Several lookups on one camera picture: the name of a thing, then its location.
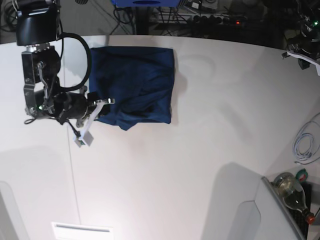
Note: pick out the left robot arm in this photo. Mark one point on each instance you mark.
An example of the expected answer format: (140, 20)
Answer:
(309, 20)

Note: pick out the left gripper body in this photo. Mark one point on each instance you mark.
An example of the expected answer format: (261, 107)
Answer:
(305, 47)

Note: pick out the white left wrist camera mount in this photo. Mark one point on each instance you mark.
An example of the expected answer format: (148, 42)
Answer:
(302, 57)

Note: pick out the black tray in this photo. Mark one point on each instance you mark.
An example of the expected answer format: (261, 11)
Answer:
(297, 216)

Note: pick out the blue box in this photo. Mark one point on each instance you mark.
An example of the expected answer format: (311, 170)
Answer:
(145, 3)

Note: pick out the black power strip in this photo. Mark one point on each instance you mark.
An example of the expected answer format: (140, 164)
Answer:
(219, 20)

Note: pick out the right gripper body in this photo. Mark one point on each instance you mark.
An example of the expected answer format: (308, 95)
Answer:
(70, 105)

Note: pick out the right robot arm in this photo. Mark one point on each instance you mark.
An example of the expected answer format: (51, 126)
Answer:
(38, 24)

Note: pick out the green tape roll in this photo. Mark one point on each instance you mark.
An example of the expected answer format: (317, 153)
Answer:
(302, 175)

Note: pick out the clear plastic bottle red cap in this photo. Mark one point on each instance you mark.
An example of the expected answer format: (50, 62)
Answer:
(293, 195)

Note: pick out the blue t-shirt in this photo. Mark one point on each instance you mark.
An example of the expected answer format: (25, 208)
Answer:
(140, 79)

